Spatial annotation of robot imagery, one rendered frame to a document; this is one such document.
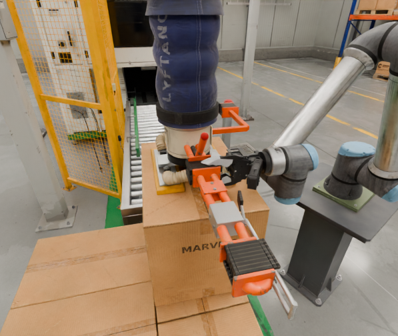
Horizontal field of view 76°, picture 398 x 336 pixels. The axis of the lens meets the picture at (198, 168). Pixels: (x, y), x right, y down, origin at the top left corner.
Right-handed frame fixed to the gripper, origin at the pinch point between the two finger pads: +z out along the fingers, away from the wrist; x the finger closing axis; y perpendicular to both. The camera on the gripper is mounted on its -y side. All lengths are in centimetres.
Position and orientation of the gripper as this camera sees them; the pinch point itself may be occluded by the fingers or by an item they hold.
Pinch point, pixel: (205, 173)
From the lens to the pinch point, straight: 75.0
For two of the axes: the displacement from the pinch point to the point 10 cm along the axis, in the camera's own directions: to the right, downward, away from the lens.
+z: -9.7, 1.2, -1.9
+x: 0.0, -8.5, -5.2
